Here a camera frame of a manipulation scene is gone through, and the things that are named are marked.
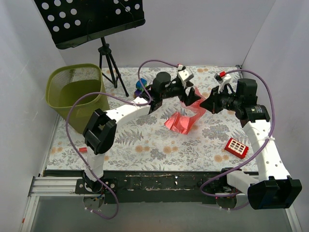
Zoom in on aluminium frame rail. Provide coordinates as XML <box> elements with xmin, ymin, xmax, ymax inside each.
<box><xmin>19</xmin><ymin>175</ymin><xmax>83</xmax><ymax>232</ymax></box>

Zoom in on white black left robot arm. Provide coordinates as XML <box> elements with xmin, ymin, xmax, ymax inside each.
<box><xmin>83</xmin><ymin>69</ymin><xmax>201</xmax><ymax>193</ymax></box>

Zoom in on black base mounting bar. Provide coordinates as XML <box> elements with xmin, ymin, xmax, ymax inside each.
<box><xmin>74</xmin><ymin>170</ymin><xmax>252</xmax><ymax>205</ymax></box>

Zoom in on black perforated music stand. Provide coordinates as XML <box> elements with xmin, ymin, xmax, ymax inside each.
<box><xmin>34</xmin><ymin>0</ymin><xmax>145</xmax><ymax>88</ymax></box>

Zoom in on olive green mesh trash bin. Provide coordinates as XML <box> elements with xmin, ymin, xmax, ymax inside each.
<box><xmin>45</xmin><ymin>63</ymin><xmax>110</xmax><ymax>134</ymax></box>

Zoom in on red plastic trash bag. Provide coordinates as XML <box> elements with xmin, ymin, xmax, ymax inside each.
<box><xmin>164</xmin><ymin>87</ymin><xmax>206</xmax><ymax>135</ymax></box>

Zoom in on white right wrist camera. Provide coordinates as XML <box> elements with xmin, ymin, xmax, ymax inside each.
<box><xmin>214</xmin><ymin>71</ymin><xmax>232</xmax><ymax>93</ymax></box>

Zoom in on colourful toy brick car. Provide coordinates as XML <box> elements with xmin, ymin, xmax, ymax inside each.
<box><xmin>134</xmin><ymin>78</ymin><xmax>147</xmax><ymax>98</ymax></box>

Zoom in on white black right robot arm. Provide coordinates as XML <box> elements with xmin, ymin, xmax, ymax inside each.
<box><xmin>200</xmin><ymin>76</ymin><xmax>302</xmax><ymax>210</ymax></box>

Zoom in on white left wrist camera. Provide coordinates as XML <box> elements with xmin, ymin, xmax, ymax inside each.
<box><xmin>177</xmin><ymin>64</ymin><xmax>194</xmax><ymax>83</ymax></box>

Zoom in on red white toy block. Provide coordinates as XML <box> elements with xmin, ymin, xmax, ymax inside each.
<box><xmin>224</xmin><ymin>138</ymin><xmax>249</xmax><ymax>159</ymax></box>

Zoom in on red trash bag roll remainder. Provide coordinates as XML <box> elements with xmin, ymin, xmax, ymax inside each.
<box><xmin>79</xmin><ymin>147</ymin><xmax>88</xmax><ymax>153</ymax></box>

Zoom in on floral patterned table mat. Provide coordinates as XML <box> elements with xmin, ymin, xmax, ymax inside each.
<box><xmin>45</xmin><ymin>67</ymin><xmax>254</xmax><ymax>171</ymax></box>

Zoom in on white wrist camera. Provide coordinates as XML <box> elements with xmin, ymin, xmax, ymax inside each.
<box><xmin>214</xmin><ymin>71</ymin><xmax>232</xmax><ymax>93</ymax></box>
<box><xmin>177</xmin><ymin>64</ymin><xmax>194</xmax><ymax>83</ymax></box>

